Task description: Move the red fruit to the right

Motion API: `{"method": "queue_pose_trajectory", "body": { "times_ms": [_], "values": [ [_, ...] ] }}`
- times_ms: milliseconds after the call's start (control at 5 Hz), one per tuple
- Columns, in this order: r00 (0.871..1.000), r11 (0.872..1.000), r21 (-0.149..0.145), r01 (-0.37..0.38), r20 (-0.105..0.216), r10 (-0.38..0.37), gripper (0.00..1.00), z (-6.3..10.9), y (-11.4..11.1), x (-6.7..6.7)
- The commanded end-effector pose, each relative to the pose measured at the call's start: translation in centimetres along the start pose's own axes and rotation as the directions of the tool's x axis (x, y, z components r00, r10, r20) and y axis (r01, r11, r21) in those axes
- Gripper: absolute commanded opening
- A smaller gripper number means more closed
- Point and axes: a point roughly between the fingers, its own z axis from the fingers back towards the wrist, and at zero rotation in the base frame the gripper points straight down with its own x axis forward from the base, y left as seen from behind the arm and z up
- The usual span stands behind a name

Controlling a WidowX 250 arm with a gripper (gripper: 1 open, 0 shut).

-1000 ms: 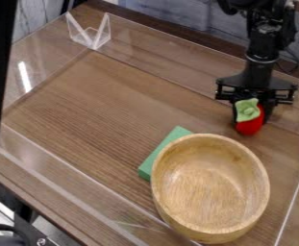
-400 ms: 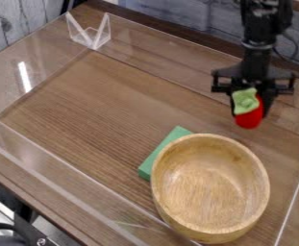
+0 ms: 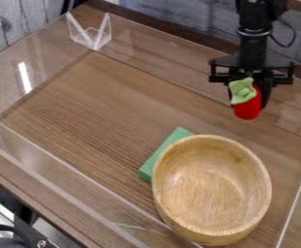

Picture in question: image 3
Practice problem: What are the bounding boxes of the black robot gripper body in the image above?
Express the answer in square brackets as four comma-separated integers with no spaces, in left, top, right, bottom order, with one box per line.
[208,52,296,86]

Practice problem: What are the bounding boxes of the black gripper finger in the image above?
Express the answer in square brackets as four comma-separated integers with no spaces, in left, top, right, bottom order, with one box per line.
[230,80,239,105]
[256,77,274,109]

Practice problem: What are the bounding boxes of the red felt fruit green leaves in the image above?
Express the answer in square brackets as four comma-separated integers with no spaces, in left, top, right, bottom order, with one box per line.
[232,77,262,120]

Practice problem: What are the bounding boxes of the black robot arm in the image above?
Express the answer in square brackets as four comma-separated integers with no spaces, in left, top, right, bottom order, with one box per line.
[208,0,296,108]

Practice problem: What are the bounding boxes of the green foam block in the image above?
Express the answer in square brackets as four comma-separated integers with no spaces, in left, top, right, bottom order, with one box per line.
[139,126,195,184]

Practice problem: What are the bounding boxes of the round wooden bowl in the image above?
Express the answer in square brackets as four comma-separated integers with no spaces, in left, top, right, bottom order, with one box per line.
[151,135,274,246]

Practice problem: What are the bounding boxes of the clear acrylic tray wall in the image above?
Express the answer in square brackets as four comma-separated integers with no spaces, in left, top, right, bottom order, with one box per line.
[0,17,301,248]

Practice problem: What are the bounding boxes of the black metal mount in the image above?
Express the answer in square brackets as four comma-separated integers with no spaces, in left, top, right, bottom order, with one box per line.
[14,216,60,248]

